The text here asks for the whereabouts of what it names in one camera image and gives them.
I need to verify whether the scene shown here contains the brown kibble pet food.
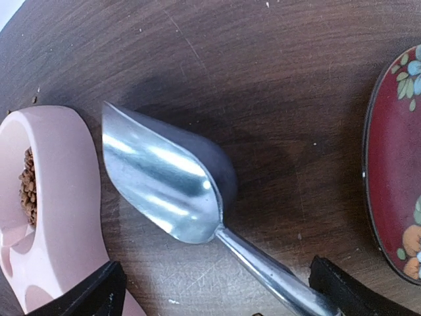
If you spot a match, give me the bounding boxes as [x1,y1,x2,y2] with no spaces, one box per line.
[18,147,37,228]

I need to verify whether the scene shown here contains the red floral saucer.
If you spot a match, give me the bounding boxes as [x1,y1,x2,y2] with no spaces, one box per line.
[362,45,420,285]

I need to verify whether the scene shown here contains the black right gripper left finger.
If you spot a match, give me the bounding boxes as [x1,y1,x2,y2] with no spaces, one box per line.
[29,261,127,316]

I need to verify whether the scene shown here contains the silver metal scoop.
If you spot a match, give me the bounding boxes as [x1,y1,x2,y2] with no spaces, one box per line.
[101,103,341,315]

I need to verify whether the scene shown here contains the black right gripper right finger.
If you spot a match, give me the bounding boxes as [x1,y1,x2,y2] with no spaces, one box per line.
[309,256,417,316]

